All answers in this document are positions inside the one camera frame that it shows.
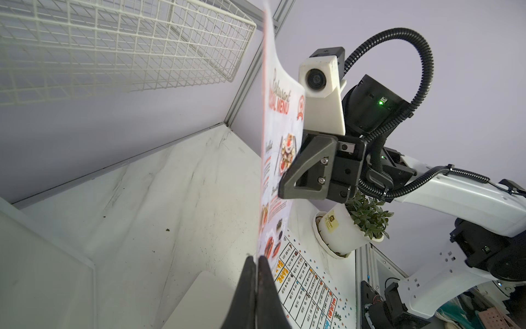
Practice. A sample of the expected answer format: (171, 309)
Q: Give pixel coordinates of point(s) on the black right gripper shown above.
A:
(325, 167)

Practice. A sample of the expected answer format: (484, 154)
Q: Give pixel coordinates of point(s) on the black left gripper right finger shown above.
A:
(269, 310)

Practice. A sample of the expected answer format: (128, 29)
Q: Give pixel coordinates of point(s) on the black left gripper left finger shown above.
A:
(242, 311)

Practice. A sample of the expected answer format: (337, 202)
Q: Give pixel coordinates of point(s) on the small special menu flyer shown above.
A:
(283, 100)

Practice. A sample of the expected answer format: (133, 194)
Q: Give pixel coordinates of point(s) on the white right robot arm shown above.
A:
(488, 241)

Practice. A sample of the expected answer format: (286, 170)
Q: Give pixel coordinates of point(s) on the dotted table price menu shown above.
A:
(315, 289)

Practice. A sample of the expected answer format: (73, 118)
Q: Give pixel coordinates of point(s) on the potted green plant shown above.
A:
(352, 225)

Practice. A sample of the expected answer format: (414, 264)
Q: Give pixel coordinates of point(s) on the large white board front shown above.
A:
(44, 282)

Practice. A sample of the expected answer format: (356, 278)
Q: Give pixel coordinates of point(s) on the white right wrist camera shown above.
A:
(322, 76)

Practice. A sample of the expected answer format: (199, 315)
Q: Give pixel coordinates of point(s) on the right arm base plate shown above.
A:
(388, 312)

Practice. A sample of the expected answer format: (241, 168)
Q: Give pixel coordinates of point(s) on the white wire wall basket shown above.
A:
(59, 50)

